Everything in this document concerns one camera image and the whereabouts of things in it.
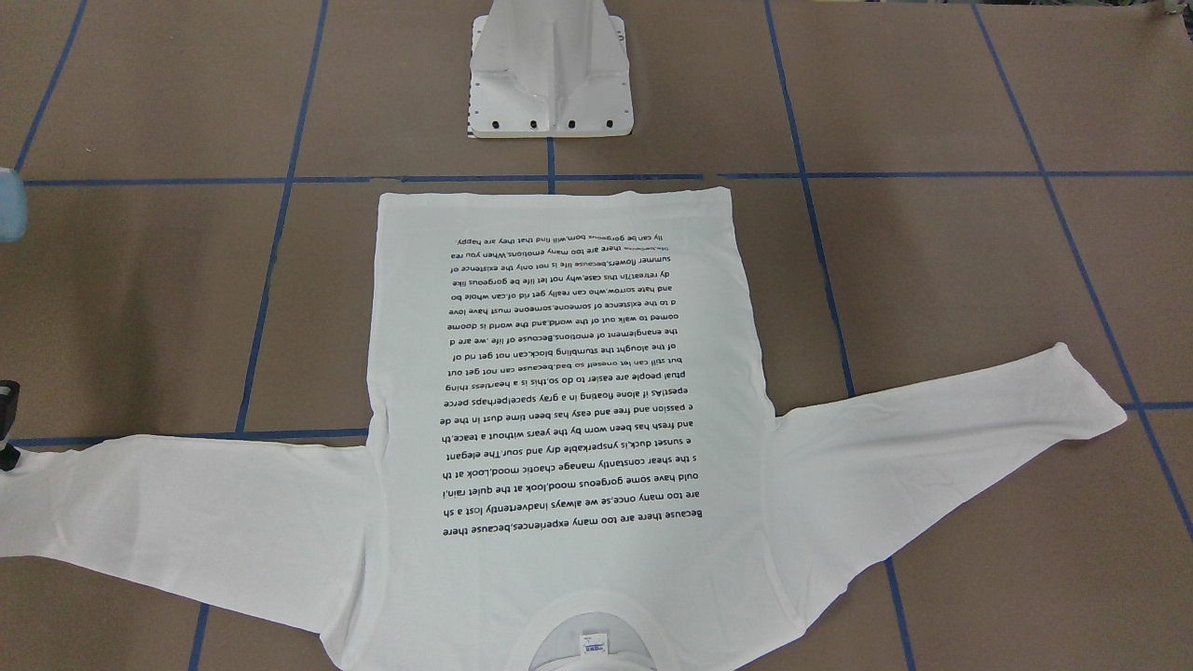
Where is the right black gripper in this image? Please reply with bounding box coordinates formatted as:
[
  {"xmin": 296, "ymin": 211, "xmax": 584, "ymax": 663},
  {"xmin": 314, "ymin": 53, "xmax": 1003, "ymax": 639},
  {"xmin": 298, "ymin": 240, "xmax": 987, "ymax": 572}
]
[{"xmin": 0, "ymin": 378, "xmax": 21, "ymax": 472}]

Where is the white printed long-sleeve shirt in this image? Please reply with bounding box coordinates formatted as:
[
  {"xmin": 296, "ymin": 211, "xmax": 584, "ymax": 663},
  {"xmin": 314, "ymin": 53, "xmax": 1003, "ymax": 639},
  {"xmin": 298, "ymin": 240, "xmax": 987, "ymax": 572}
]
[{"xmin": 4, "ymin": 187, "xmax": 1126, "ymax": 670}]

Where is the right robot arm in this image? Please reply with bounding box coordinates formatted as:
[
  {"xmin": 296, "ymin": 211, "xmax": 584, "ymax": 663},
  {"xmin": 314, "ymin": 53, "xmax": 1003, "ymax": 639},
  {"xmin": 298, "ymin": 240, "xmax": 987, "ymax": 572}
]
[{"xmin": 1, "ymin": 167, "xmax": 27, "ymax": 472}]

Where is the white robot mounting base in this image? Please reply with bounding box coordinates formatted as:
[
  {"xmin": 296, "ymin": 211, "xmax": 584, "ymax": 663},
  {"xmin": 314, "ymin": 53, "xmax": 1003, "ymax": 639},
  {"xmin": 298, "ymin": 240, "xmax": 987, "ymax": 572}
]
[{"xmin": 468, "ymin": 1, "xmax": 633, "ymax": 138}]

